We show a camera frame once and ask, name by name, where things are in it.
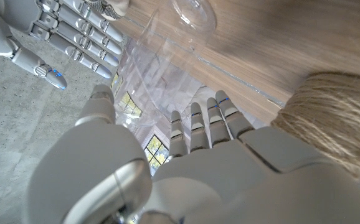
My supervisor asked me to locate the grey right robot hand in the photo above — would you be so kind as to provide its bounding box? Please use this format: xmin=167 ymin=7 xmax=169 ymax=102
xmin=0 ymin=0 xmax=125 ymax=90

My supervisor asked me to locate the beige plaid towel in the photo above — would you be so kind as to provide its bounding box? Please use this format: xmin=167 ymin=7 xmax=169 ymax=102
xmin=85 ymin=0 xmax=131 ymax=21

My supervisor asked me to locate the grey tape line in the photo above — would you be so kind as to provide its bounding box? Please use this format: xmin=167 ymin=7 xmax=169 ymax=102
xmin=123 ymin=15 xmax=287 ymax=108

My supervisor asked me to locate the printed window backdrop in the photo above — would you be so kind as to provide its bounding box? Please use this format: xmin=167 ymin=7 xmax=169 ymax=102
xmin=110 ymin=39 xmax=267 ymax=178

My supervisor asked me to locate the brown twine spool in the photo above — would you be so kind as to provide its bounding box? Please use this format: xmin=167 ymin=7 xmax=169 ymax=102
xmin=270 ymin=72 xmax=360 ymax=172

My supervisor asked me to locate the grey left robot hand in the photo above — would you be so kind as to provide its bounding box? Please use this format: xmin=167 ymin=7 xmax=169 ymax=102
xmin=26 ymin=83 xmax=360 ymax=224

